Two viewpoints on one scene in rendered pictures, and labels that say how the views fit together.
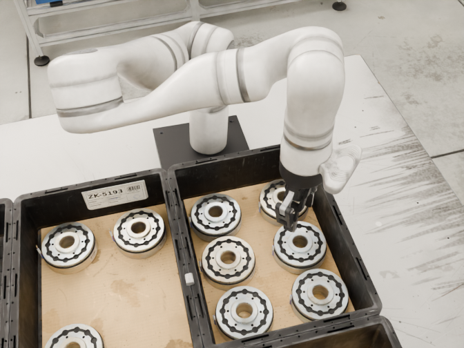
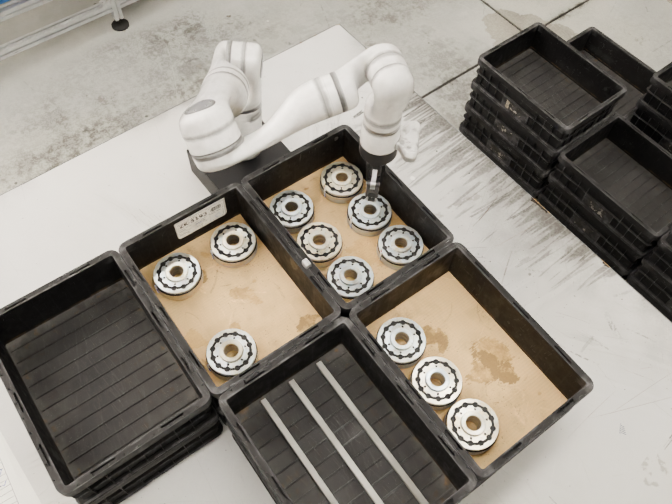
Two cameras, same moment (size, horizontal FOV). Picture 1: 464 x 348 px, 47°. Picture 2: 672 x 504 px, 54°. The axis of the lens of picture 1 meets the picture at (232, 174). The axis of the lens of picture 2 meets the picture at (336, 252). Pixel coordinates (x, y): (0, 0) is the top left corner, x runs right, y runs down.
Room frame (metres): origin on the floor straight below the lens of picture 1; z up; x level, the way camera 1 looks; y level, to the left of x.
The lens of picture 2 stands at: (-0.18, 0.34, 2.11)
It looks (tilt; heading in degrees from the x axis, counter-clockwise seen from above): 59 degrees down; 332
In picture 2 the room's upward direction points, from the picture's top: 3 degrees clockwise
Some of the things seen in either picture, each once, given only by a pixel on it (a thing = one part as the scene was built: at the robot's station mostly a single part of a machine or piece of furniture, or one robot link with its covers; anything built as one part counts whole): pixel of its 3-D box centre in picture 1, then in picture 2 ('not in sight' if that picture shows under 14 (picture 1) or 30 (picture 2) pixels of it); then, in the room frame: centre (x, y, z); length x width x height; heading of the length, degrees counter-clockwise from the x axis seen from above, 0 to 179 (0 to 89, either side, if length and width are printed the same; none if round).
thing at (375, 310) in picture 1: (264, 234); (345, 211); (0.53, -0.05, 0.92); 0.40 x 0.30 x 0.02; 12
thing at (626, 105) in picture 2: not in sight; (595, 92); (1.04, -1.40, 0.26); 0.40 x 0.30 x 0.23; 13
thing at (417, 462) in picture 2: not in sight; (343, 448); (0.08, 0.16, 0.87); 0.40 x 0.30 x 0.11; 12
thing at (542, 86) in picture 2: not in sight; (532, 119); (0.95, -1.01, 0.37); 0.40 x 0.30 x 0.45; 13
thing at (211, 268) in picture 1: (228, 259); (319, 241); (0.52, 0.01, 0.86); 0.10 x 0.10 x 0.01
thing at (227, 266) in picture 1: (228, 257); (319, 240); (0.52, 0.01, 0.86); 0.05 x 0.05 x 0.01
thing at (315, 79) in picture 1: (313, 96); (387, 95); (0.51, -0.11, 1.27); 0.09 x 0.07 x 0.15; 173
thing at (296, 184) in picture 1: (302, 173); (377, 153); (0.52, -0.11, 1.10); 0.08 x 0.08 x 0.09
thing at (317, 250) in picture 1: (300, 243); (369, 211); (0.55, -0.13, 0.86); 0.10 x 0.10 x 0.01
